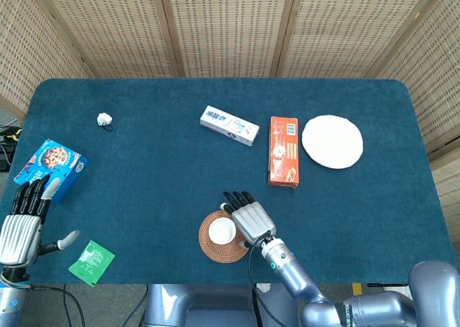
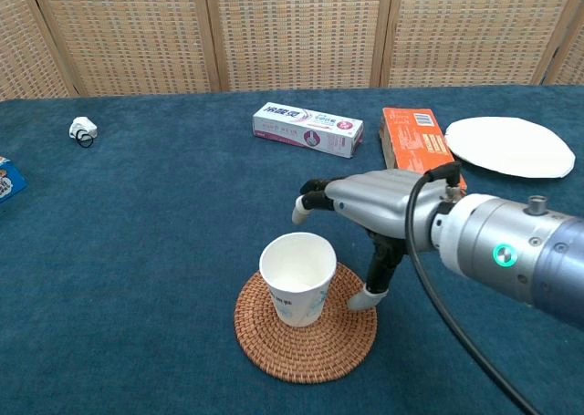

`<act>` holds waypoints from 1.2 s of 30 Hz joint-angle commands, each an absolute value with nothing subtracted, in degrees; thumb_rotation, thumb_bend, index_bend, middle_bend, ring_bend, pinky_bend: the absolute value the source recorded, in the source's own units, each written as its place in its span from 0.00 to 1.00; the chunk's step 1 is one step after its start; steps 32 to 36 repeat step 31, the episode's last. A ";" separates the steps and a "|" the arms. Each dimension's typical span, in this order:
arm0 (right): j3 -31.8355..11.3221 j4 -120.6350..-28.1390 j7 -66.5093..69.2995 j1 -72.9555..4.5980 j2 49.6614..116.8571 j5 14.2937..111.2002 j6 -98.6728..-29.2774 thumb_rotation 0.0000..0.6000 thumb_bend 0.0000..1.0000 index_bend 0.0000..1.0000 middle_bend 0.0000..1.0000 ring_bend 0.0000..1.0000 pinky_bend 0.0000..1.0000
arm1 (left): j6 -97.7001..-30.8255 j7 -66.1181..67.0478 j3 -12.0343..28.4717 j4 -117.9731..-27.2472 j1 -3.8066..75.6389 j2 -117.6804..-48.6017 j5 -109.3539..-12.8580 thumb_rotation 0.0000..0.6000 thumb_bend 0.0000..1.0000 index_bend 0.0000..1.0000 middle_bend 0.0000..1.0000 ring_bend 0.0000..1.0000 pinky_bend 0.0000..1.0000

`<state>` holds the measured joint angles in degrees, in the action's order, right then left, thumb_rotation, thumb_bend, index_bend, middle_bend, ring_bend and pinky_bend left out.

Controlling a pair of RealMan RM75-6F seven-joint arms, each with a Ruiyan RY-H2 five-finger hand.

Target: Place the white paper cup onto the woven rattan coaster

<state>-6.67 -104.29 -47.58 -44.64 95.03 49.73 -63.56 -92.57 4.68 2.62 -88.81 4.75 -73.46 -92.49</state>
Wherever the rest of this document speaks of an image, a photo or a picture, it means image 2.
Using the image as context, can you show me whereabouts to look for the woven bamboo folding screen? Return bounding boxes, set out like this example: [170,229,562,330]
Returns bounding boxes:
[0,0,584,102]

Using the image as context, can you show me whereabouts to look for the small white paper cup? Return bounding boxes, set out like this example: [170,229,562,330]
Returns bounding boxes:
[258,232,339,328]

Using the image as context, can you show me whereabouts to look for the blue cookie box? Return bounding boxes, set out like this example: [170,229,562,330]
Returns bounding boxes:
[0,156,28,205]

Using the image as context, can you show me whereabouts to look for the white toothpaste box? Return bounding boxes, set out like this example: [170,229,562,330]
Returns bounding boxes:
[252,101,365,160]

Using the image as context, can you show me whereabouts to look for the round woven rattan coaster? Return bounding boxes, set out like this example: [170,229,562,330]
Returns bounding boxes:
[233,262,379,385]

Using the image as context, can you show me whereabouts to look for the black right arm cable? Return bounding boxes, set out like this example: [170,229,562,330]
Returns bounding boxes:
[404,161,544,415]

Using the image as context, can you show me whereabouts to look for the small white crumpled object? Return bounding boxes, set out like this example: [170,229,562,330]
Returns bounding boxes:
[68,116,99,139]

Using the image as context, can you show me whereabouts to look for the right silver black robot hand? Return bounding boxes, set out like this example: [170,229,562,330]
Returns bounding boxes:
[291,161,463,311]

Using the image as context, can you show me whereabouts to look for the blue table cloth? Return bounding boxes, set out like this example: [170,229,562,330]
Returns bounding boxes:
[0,84,584,415]

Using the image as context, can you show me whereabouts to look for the orange snack box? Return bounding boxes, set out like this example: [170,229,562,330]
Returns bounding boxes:
[379,107,468,191]

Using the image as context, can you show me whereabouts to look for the white round paper plate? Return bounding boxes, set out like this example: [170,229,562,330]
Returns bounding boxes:
[443,116,577,180]

